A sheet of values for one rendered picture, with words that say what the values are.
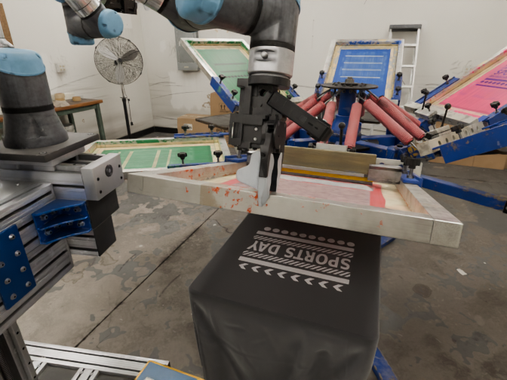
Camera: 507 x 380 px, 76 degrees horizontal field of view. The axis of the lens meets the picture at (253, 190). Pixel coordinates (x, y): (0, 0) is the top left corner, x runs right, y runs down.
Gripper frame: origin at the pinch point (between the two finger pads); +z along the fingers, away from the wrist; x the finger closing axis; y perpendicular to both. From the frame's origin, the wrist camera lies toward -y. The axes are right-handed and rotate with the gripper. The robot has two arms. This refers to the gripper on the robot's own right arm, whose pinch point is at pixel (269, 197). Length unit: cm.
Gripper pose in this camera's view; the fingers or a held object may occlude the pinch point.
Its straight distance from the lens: 57.3
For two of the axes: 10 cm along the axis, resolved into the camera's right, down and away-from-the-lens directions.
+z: -0.9, 9.8, 1.6
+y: -9.4, -1.4, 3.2
